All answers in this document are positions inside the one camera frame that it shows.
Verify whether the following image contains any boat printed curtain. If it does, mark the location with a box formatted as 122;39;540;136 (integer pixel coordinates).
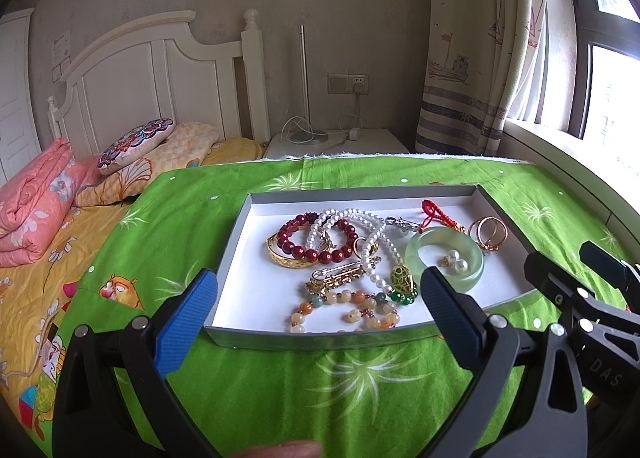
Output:
414;0;581;157

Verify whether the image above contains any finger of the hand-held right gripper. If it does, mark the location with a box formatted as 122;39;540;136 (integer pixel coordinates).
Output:
524;249;609;325
579;239;640;312

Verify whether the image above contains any green gold pendant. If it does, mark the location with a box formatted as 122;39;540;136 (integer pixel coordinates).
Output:
389;264;420;306

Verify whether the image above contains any pink floral quilt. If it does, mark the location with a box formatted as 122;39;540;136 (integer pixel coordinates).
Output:
0;137;108;269

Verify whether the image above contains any silver ornate brooch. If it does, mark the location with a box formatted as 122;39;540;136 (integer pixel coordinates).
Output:
384;215;420;235

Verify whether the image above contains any window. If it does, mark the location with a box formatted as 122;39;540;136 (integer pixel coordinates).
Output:
555;0;640;174

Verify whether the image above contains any red knotted cord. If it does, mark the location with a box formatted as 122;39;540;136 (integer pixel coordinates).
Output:
419;198;458;234

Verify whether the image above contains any white wooden headboard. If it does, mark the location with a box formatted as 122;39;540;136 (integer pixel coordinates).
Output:
46;8;271;159

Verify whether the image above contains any gold engraved bangle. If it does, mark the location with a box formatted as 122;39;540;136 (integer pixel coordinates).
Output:
266;233;331;271

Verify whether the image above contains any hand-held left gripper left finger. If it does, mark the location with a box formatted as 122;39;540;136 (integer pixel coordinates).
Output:
52;267;223;458

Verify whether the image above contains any white window sill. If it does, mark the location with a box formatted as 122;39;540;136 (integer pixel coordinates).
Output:
500;118;640;249

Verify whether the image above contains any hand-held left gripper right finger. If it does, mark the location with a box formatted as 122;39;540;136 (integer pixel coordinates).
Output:
420;265;589;458

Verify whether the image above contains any yellow checked pillow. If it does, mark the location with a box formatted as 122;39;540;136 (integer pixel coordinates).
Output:
74;121;221;209

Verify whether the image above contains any green cartoon printed sheet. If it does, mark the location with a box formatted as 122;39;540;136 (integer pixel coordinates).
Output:
77;153;640;458

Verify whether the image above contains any red bead bracelet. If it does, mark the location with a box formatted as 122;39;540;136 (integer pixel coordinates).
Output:
276;212;368;265

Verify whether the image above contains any silver pole lamp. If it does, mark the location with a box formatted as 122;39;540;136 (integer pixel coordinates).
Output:
280;24;328;144

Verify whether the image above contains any grey jewelry box tray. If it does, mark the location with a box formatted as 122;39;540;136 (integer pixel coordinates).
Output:
202;182;538;351

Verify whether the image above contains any white pearl necklace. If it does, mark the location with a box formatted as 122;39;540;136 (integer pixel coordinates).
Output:
306;208;408;295

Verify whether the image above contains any floral patterned pillow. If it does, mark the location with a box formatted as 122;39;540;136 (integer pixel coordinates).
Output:
96;117;176;176

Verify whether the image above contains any white charger cable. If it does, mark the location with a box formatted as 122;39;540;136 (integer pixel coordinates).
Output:
325;88;364;149

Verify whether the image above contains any gold pin brooch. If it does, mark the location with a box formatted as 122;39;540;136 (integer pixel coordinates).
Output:
306;263;368;295

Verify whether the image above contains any pale green jade bangle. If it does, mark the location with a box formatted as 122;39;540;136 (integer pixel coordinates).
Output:
404;227;486;293

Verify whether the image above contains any person's left hand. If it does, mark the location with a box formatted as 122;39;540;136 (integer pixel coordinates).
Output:
234;440;324;458

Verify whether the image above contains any white nightstand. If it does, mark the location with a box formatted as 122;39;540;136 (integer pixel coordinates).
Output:
262;128;417;161

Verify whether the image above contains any rose gold ring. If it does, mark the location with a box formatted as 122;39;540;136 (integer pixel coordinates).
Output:
467;218;508;255

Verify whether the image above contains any orange agate bead bracelet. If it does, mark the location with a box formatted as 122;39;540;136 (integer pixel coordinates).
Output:
286;288;403;335

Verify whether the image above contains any white wardrobe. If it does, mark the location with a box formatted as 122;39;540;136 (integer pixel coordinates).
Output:
0;8;43;186

